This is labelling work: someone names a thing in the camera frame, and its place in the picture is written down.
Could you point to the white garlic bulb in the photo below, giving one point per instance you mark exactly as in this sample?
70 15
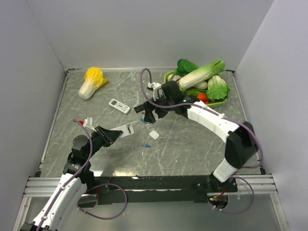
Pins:
173 77

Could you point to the green plastic basket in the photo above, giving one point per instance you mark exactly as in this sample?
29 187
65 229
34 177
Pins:
196 92

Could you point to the white air conditioner remote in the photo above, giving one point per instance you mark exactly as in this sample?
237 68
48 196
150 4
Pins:
119 106

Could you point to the long green napa cabbage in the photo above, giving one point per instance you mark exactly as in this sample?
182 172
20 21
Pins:
201 74

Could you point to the green bok choy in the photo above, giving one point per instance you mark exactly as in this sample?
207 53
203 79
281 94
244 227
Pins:
217 89

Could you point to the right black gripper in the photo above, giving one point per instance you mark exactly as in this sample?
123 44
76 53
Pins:
149 107

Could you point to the white battery cover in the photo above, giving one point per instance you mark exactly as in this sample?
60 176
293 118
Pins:
154 134

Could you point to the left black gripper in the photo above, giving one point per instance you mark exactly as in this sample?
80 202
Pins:
108 136

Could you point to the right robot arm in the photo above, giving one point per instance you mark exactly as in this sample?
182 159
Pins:
241 142

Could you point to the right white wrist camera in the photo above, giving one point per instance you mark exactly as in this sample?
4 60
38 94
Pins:
155 88

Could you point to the yellow napa cabbage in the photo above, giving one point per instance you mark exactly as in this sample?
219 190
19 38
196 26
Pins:
93 80

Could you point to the dark green spinach leaf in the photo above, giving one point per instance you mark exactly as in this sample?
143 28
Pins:
185 66

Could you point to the brown mushroom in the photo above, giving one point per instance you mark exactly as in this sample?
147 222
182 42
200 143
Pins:
177 81

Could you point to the black slim remote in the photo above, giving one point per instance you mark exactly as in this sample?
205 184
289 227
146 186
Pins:
140 108

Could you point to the aluminium frame rail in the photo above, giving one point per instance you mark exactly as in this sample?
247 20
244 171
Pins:
261 184

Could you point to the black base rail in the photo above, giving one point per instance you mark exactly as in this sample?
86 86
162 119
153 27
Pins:
145 189

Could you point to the white grey-faced remote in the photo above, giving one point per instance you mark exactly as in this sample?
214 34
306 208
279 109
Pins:
126 130

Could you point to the orange carrot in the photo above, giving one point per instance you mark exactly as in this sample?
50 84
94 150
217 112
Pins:
202 97

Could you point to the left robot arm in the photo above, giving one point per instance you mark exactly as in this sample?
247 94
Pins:
75 180

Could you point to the white radish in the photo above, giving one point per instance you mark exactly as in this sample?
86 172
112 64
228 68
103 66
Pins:
201 85

